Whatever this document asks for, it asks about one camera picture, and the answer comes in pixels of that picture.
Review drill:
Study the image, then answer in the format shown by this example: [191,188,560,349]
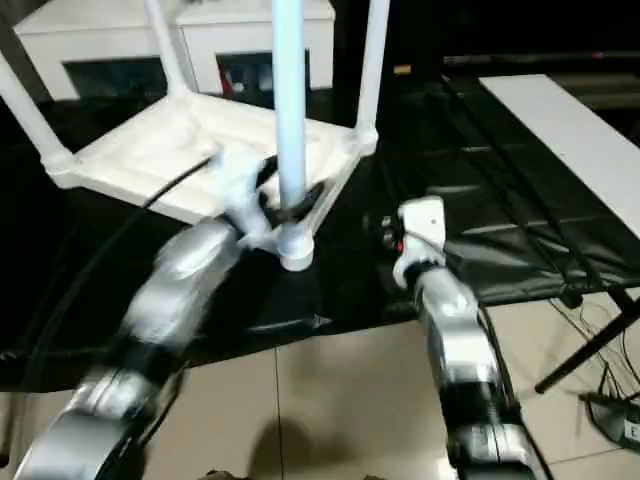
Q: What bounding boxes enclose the white plastic table leg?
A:
[353,0,392,146]
[0,47,81,187]
[143,0,195,101]
[269,0,316,274]

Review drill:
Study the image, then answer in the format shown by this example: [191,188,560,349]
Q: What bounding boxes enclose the white plastic table top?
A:
[47,93,380,274]

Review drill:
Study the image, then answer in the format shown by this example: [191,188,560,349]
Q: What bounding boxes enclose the black mat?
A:
[0,74,640,394]

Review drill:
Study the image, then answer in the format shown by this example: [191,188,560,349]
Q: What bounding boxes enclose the white flat panel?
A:
[477,74,640,226]

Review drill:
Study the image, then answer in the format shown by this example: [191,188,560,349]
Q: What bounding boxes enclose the black metal bar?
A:
[443,52,640,65]

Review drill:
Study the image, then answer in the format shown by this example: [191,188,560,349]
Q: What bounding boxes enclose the white cabinet with glass doors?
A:
[13,0,335,101]

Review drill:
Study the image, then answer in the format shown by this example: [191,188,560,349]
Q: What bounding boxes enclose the dark device white label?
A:
[579,392,640,444]

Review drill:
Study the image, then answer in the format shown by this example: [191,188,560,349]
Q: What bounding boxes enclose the grey curtain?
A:
[0,0,56,106]

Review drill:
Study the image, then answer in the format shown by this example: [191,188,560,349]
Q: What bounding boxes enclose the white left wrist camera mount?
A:
[212,149,274,246]

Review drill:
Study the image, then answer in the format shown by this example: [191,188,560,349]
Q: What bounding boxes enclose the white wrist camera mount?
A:
[212,149,274,246]
[392,195,447,289]

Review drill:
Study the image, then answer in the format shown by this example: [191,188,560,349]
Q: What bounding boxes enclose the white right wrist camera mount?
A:
[392,195,447,289]

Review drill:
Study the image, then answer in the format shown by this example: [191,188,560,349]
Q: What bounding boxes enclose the black folding table frame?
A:
[534,287,640,394]

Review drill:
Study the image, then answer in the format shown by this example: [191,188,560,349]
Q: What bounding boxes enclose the dark tangled cables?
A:
[549,294,640,401]

